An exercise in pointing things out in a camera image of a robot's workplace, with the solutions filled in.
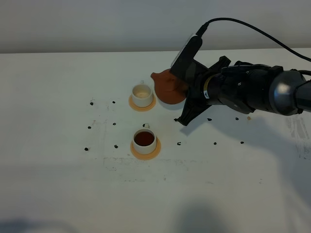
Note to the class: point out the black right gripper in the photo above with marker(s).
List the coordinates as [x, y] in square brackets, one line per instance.
[203, 84]

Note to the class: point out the brown clay teapot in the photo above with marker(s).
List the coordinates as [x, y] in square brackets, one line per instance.
[168, 88]

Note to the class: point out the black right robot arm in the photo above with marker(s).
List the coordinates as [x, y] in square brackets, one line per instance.
[243, 87]

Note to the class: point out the white far teacup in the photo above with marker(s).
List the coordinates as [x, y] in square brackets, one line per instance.
[142, 95]

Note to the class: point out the white teacup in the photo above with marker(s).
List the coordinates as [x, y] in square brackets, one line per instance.
[142, 95]
[144, 140]

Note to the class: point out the orange far cup coaster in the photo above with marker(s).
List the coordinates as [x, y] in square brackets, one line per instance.
[141, 109]

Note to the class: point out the orange cup coaster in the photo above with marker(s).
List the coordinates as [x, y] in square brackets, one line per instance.
[141, 109]
[149, 156]

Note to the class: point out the white near teacup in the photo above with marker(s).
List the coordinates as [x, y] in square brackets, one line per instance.
[144, 140]

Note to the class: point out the orange near cup coaster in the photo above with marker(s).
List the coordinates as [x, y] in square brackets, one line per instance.
[149, 156]

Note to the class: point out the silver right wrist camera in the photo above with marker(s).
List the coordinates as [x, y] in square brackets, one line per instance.
[184, 66]

